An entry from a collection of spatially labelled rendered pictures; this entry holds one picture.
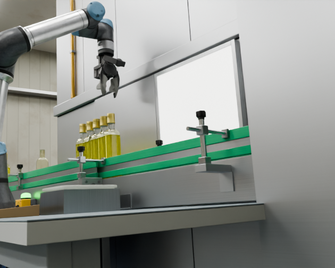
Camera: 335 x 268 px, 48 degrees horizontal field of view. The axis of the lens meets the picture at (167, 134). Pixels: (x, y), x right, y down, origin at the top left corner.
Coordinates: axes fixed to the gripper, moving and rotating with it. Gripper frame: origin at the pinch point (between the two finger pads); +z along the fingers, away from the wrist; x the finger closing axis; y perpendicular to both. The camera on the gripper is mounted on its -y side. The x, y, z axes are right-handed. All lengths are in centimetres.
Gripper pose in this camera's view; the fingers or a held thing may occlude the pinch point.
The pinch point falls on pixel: (110, 93)
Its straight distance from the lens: 167.7
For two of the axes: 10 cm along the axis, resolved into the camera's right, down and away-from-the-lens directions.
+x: -7.2, -0.9, -6.9
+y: -6.9, 1.8, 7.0
